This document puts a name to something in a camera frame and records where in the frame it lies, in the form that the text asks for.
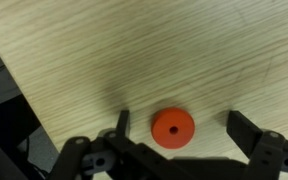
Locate large orange disc with hole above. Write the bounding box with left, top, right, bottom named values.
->
left=150, top=107, right=196, bottom=150

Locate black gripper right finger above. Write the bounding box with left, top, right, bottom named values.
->
left=226, top=110, right=288, bottom=180

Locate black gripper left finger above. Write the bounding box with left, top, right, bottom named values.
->
left=48, top=109, right=192, bottom=180

